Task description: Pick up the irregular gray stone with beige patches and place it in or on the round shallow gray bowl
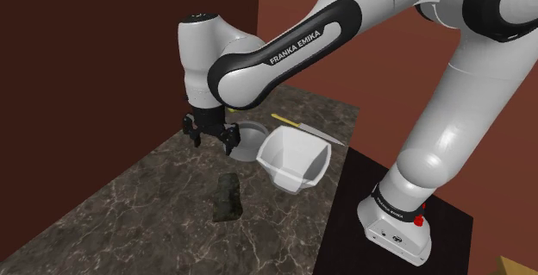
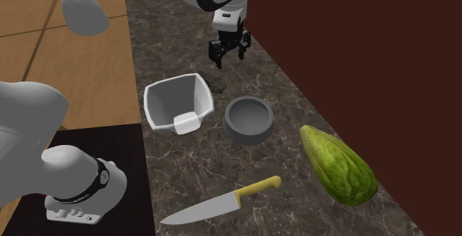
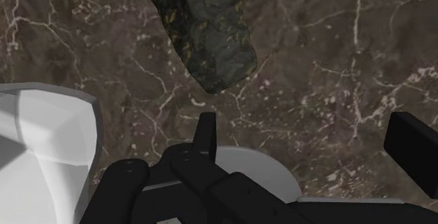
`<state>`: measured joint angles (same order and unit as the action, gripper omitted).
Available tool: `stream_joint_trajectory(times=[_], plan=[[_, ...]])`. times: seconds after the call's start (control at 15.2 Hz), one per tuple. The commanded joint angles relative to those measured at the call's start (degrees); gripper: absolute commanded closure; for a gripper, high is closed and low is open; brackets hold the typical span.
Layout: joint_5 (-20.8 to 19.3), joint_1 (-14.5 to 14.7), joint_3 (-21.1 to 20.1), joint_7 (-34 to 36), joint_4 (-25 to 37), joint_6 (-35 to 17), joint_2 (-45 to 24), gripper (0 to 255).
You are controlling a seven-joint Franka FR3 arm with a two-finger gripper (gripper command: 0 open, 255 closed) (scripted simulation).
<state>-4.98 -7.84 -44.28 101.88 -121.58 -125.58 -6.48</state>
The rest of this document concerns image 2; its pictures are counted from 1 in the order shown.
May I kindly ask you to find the green ridged fruit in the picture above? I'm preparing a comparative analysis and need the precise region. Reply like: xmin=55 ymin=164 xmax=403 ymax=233
xmin=298 ymin=124 xmax=380 ymax=207

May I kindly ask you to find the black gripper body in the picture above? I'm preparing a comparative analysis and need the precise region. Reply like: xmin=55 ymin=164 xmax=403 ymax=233
xmin=216 ymin=28 xmax=244 ymax=50

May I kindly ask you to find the grey round bowl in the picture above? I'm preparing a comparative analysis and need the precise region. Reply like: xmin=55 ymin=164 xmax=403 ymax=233
xmin=222 ymin=95 xmax=275 ymax=146

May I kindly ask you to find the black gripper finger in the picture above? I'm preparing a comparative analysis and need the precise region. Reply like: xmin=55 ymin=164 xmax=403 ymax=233
xmin=208 ymin=39 xmax=229 ymax=70
xmin=236 ymin=29 xmax=252 ymax=61

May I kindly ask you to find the yellow-handled kitchen knife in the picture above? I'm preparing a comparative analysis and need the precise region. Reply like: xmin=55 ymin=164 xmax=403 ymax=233
xmin=158 ymin=175 xmax=283 ymax=226

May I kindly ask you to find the white square bowl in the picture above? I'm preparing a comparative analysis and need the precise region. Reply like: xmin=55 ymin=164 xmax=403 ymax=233
xmin=143 ymin=72 xmax=215 ymax=136

